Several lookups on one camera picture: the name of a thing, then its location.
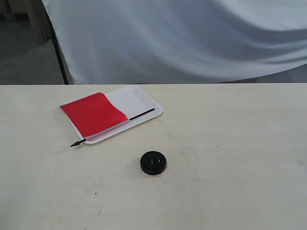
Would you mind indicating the red flag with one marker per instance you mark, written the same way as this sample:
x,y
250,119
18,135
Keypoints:
x,y
95,115

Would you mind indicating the black round flag base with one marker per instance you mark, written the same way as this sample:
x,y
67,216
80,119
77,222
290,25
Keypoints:
x,y
153,163

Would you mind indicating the white plastic tray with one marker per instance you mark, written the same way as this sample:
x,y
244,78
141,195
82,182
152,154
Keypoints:
x,y
134,103

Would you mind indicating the white backdrop cloth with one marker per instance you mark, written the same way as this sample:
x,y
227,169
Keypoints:
x,y
181,41

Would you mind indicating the black backdrop stand pole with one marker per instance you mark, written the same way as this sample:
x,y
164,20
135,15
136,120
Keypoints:
x,y
58,54

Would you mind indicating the wooden furniture in background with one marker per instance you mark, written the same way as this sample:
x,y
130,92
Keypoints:
x,y
34,10

